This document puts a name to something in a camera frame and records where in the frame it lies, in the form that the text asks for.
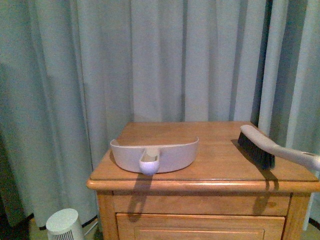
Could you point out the pale green curtain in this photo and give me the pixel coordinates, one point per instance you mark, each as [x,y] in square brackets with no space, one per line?
[74,72]

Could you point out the beige plastic dustpan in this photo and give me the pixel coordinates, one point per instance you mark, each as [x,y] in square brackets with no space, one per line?
[154,159]

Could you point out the wooden nightstand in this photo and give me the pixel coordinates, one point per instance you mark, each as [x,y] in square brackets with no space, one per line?
[222,195]

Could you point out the beige hand brush black bristles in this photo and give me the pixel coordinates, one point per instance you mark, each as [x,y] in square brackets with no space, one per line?
[263,151]

